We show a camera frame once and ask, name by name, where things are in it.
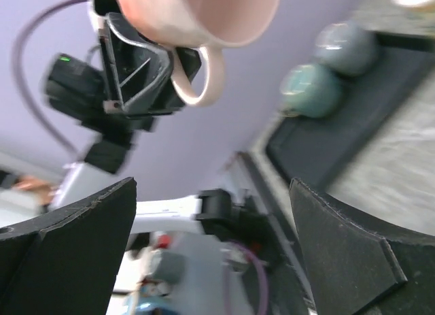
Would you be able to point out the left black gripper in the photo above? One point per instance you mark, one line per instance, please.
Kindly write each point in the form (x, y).
(85, 87)

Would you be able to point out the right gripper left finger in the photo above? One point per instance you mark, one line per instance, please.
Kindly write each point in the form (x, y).
(66, 261)

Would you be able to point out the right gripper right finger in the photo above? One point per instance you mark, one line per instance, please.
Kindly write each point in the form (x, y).
(359, 264)

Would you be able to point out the pink mug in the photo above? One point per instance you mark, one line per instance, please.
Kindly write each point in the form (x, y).
(208, 25)

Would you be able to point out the teal green mug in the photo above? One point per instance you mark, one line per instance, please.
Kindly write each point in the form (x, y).
(311, 90)

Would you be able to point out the pale grey-blue mug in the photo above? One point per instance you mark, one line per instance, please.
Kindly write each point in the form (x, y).
(347, 48)

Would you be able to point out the black serving tray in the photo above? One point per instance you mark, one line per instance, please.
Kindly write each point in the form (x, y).
(317, 150)

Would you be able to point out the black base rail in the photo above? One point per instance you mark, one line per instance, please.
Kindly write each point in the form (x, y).
(290, 291)

